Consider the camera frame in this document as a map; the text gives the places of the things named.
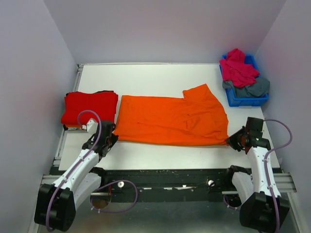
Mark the orange folded t shirt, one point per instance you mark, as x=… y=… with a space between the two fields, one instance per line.
x=72 y=127

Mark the magenta crumpled t shirt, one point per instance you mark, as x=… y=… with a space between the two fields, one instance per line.
x=236 y=70

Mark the aluminium frame rail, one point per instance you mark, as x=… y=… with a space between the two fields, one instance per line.
x=283 y=181

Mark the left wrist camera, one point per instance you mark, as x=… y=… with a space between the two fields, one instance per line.
x=91 y=126

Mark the red folded t shirt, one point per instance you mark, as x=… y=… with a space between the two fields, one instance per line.
x=81 y=107

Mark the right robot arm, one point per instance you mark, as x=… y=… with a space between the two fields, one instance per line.
x=262 y=206

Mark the blue plastic bin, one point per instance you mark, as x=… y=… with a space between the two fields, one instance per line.
x=235 y=101

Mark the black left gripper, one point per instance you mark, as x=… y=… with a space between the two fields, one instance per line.
x=114 y=137

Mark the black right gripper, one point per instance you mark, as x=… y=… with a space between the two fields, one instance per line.
x=232 y=139

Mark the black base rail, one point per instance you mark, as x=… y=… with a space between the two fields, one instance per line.
x=166 y=185

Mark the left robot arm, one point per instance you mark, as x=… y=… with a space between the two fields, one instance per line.
x=58 y=202

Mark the grey crumpled t shirt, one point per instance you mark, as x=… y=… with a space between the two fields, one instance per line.
x=257 y=90

